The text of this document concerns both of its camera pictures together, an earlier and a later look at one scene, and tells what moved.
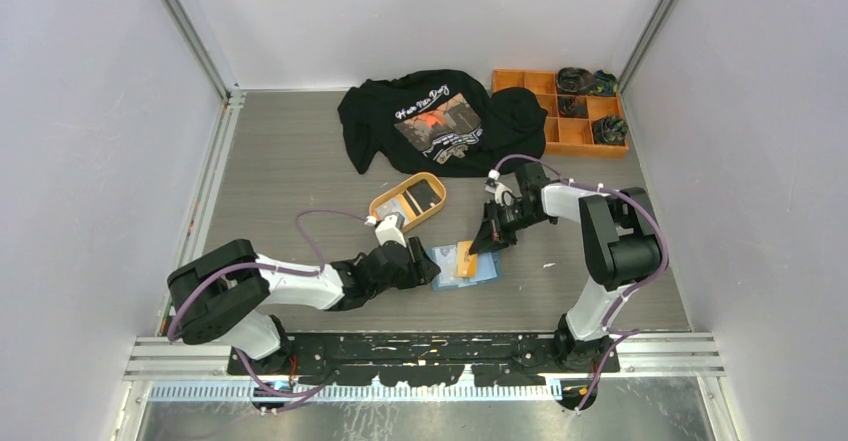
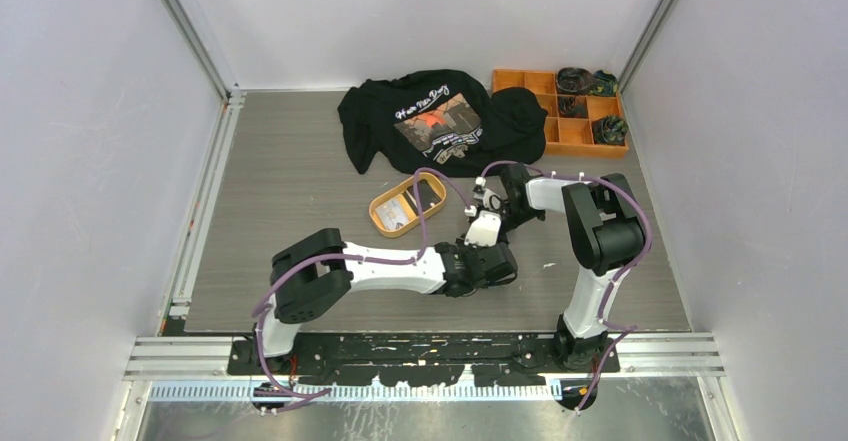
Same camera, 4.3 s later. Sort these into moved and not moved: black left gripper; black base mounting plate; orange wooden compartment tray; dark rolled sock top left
Moved: black left gripper
Not moved: orange wooden compartment tray; black base mounting plate; dark rolled sock top left
